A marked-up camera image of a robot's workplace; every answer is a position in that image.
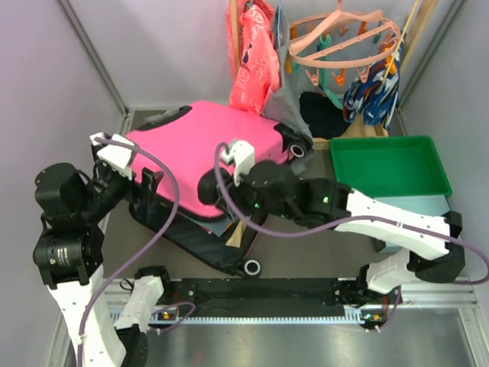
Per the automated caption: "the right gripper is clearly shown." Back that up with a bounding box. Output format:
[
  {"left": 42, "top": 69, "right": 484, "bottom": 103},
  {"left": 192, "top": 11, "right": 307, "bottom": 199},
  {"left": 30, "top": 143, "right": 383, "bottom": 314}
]
[{"left": 217, "top": 160, "right": 295, "bottom": 221}]

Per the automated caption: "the blue-grey t-shirt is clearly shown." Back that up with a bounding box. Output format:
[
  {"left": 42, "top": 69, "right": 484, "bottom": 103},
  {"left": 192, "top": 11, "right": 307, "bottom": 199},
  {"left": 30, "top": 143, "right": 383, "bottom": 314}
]
[{"left": 199, "top": 219, "right": 237, "bottom": 237}]

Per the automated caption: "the pink hard-shell suitcase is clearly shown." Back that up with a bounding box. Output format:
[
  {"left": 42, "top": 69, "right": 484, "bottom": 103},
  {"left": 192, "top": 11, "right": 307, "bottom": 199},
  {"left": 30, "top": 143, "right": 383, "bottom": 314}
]
[{"left": 125, "top": 101, "right": 313, "bottom": 278}]

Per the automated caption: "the green plastic tray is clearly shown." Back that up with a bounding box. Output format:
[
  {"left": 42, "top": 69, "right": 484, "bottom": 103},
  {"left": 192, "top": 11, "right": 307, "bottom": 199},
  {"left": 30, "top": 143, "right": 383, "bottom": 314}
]
[{"left": 329, "top": 135, "right": 452, "bottom": 197}]

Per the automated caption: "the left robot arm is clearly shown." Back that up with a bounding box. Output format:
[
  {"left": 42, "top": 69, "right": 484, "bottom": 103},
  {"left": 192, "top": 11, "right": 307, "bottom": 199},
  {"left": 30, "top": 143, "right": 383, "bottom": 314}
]
[{"left": 33, "top": 163, "right": 173, "bottom": 366}]

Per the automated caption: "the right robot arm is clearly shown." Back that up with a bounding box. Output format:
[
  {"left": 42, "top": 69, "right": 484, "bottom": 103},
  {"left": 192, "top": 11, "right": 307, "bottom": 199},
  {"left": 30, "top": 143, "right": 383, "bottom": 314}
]
[{"left": 197, "top": 161, "right": 465, "bottom": 303}]

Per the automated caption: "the wooden clothes rack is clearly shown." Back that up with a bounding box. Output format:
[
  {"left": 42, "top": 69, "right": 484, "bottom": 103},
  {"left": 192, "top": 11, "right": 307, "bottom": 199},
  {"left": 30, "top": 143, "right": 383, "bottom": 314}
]
[{"left": 228, "top": 1, "right": 438, "bottom": 138}]

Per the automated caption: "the grey hanging garment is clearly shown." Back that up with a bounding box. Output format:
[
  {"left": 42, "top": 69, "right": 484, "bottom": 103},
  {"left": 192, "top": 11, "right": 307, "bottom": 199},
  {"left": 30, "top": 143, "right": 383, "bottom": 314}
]
[{"left": 264, "top": 6, "right": 313, "bottom": 143}]

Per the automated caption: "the dark navy folded garment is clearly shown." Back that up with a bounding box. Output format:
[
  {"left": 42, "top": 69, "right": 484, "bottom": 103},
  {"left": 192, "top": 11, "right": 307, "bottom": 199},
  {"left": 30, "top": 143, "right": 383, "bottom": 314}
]
[{"left": 300, "top": 92, "right": 350, "bottom": 140}]

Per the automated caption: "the coral patterned jacket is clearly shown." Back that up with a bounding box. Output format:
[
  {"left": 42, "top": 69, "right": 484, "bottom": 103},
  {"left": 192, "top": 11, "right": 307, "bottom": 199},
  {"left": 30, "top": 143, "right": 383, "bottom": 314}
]
[{"left": 226, "top": 1, "right": 280, "bottom": 115}]

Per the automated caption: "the blue white patterned garment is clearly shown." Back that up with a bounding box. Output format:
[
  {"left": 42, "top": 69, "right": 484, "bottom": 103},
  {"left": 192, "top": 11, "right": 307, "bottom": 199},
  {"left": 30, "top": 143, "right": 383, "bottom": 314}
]
[{"left": 342, "top": 39, "right": 404, "bottom": 131}]

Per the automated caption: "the teal round clothes hanger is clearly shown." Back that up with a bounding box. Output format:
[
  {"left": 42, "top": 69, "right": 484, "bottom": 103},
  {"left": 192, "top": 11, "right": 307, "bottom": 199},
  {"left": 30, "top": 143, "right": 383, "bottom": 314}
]
[{"left": 287, "top": 21, "right": 389, "bottom": 109}]

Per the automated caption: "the light blue plastic tray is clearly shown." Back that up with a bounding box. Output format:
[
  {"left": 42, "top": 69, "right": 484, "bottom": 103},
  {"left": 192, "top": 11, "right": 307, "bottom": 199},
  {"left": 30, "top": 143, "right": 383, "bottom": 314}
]
[{"left": 374, "top": 195, "right": 450, "bottom": 255}]

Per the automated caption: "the pink round clothes hanger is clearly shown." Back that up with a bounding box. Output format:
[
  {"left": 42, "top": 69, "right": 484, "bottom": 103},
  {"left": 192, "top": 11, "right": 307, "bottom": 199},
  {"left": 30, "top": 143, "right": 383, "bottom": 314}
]
[{"left": 288, "top": 1, "right": 402, "bottom": 86}]

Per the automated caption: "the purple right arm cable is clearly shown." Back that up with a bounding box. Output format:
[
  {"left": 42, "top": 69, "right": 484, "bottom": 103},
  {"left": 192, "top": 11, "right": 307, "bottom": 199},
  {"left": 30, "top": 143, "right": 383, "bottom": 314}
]
[{"left": 213, "top": 141, "right": 489, "bottom": 333}]

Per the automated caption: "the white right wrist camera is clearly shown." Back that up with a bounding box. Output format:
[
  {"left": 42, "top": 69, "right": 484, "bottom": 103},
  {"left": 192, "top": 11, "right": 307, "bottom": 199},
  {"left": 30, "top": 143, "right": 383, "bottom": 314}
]
[{"left": 220, "top": 140, "right": 255, "bottom": 187}]

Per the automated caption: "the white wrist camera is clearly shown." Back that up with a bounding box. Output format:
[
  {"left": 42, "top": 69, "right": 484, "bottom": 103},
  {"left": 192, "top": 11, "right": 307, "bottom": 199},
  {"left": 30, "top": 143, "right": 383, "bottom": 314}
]
[
  {"left": 220, "top": 140, "right": 255, "bottom": 187},
  {"left": 89, "top": 132, "right": 134, "bottom": 180}
]

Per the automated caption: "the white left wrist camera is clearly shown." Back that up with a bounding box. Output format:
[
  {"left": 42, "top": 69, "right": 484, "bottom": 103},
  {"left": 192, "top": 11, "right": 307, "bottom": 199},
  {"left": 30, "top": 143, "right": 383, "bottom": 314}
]
[{"left": 89, "top": 132, "right": 134, "bottom": 180}]

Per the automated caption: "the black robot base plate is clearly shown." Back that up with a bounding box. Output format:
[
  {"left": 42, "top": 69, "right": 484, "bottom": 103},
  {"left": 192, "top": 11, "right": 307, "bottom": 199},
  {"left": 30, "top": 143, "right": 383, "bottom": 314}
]
[{"left": 159, "top": 278, "right": 396, "bottom": 318}]

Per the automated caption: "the aluminium rail frame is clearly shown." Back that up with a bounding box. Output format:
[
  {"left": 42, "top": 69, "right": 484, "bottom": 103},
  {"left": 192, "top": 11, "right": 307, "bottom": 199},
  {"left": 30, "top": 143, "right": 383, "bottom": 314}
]
[{"left": 51, "top": 275, "right": 488, "bottom": 366}]

